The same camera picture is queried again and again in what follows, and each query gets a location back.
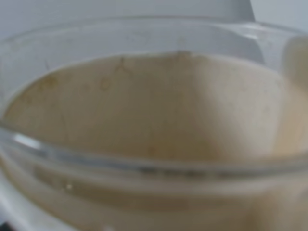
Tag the clear cup with blue sleeve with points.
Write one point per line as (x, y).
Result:
(152, 124)

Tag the teal plastic cup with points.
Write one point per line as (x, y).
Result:
(295, 61)

